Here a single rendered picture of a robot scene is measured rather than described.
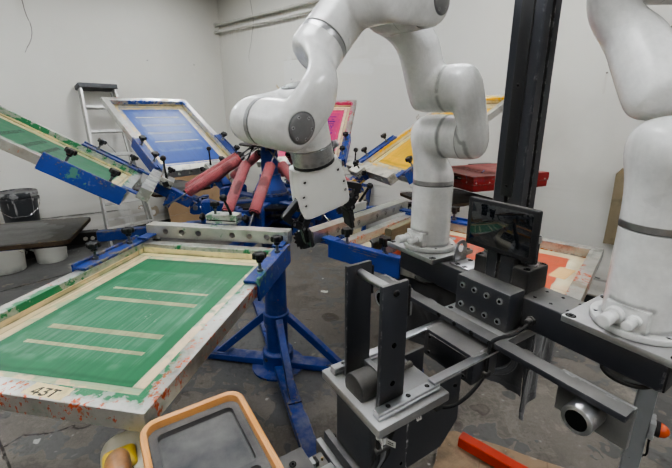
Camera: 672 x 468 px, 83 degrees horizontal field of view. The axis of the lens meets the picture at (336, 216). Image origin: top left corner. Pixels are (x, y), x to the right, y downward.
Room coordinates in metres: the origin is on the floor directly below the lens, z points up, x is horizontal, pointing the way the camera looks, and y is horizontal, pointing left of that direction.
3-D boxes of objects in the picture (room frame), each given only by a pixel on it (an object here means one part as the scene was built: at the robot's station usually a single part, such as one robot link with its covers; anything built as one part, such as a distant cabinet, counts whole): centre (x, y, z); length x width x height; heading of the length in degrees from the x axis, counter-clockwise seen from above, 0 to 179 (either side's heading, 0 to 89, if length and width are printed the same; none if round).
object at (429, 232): (0.89, -0.22, 1.21); 0.16 x 0.13 x 0.15; 123
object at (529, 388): (1.12, -0.69, 0.74); 0.45 x 0.03 x 0.43; 140
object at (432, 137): (0.90, -0.24, 1.37); 0.13 x 0.10 x 0.16; 42
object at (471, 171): (2.47, -0.99, 1.06); 0.61 x 0.46 x 0.12; 110
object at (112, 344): (1.09, 0.50, 1.05); 1.08 x 0.61 x 0.23; 170
